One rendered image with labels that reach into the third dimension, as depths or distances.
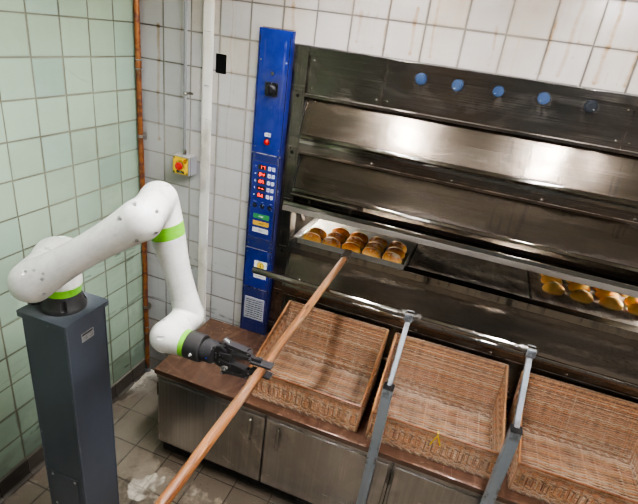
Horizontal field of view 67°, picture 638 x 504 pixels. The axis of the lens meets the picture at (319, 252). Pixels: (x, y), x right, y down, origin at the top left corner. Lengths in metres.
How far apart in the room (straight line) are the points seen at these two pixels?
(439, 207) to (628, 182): 0.72
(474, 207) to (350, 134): 0.63
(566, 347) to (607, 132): 0.95
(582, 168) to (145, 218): 1.65
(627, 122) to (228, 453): 2.27
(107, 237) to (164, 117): 1.31
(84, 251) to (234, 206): 1.20
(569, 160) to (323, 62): 1.10
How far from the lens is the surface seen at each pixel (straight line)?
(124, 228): 1.42
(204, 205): 2.63
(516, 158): 2.16
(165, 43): 2.62
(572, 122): 2.17
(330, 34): 2.23
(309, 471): 2.48
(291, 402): 2.31
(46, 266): 1.58
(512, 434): 2.00
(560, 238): 2.25
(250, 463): 2.62
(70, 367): 1.90
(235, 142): 2.47
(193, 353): 1.60
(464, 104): 2.15
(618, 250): 2.30
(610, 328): 2.46
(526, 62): 2.12
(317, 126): 2.27
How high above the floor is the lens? 2.18
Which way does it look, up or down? 25 degrees down
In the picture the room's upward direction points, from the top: 8 degrees clockwise
